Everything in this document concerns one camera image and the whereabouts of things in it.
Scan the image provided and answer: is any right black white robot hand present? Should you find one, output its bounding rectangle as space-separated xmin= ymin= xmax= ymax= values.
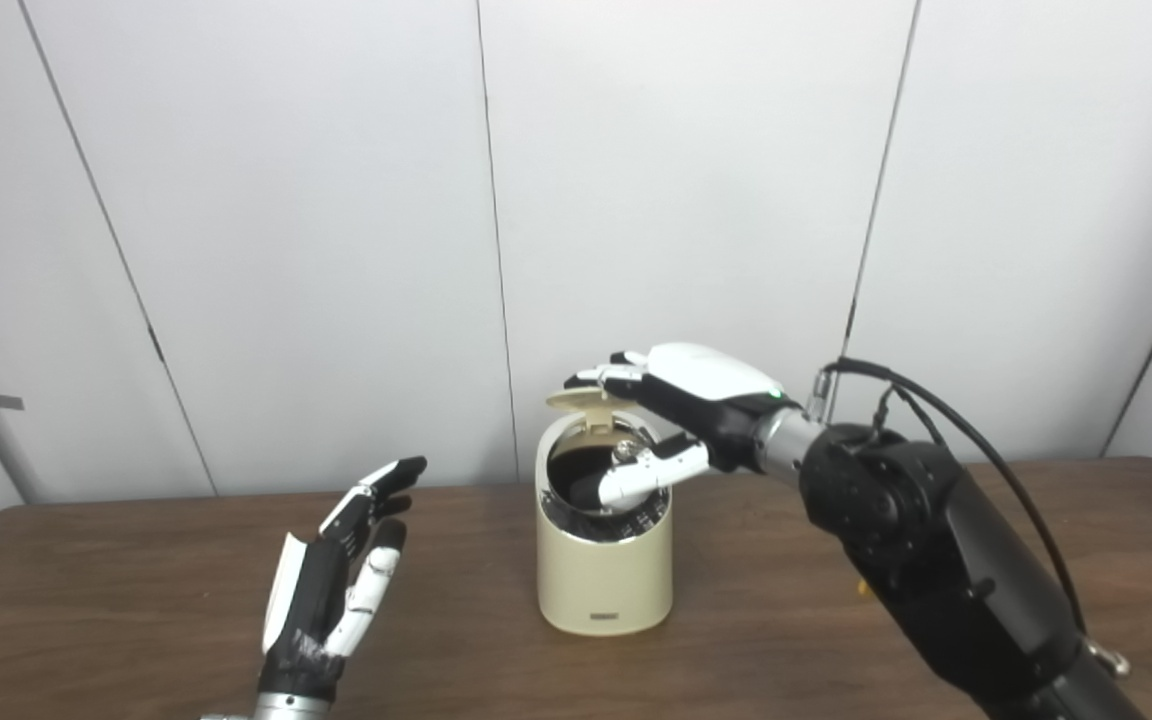
xmin=564 ymin=342 xmax=805 ymax=513

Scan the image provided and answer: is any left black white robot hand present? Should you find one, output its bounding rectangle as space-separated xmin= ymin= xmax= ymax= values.
xmin=258 ymin=456 xmax=429 ymax=701

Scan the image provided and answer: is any cream round bin lid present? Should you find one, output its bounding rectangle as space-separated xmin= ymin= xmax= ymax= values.
xmin=546 ymin=385 xmax=637 ymax=433

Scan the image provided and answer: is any black bin liner bag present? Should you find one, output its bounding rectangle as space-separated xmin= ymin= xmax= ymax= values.
xmin=541 ymin=440 xmax=672 ymax=543

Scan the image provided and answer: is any cream-colored round bin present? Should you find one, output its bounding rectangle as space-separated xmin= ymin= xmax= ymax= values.
xmin=536 ymin=405 xmax=675 ymax=636

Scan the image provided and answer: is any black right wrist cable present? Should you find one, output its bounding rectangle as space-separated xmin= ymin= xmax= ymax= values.
xmin=806 ymin=357 xmax=1132 ymax=679

